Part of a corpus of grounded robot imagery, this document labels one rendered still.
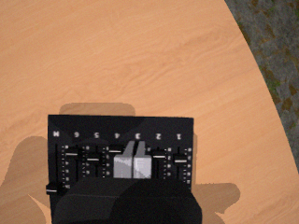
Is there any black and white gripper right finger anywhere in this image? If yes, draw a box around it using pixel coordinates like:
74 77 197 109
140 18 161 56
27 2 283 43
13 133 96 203
134 141 151 178

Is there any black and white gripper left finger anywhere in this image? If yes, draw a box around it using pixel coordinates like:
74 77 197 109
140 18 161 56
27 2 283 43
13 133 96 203
114 141 137 178

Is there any black lighting desk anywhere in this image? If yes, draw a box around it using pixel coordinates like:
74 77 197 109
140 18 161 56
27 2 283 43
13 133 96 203
46 115 194 223

